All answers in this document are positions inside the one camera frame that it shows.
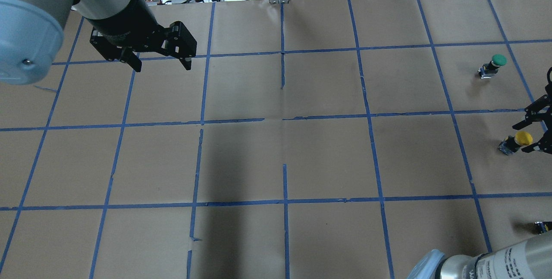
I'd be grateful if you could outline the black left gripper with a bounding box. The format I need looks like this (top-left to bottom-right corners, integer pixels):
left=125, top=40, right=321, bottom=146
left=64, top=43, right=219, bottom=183
left=87, top=0, right=197, bottom=72

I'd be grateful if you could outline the yellow push button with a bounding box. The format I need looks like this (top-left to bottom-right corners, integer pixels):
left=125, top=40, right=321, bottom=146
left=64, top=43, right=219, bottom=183
left=498, top=130, right=533, bottom=156

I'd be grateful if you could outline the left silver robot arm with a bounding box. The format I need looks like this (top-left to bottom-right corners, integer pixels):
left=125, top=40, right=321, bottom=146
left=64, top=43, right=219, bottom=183
left=0, top=0, right=197, bottom=85

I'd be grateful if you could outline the green push button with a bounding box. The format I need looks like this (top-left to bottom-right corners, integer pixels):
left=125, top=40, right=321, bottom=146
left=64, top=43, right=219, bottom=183
left=478, top=54, right=508, bottom=80

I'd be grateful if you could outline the brown paper table cover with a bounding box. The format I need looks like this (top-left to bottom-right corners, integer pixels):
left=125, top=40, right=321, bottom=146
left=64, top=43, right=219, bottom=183
left=1, top=0, right=551, bottom=279

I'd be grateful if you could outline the small black switch block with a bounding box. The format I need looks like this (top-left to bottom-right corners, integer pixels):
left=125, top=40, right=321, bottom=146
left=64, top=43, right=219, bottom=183
left=533, top=221, right=552, bottom=235

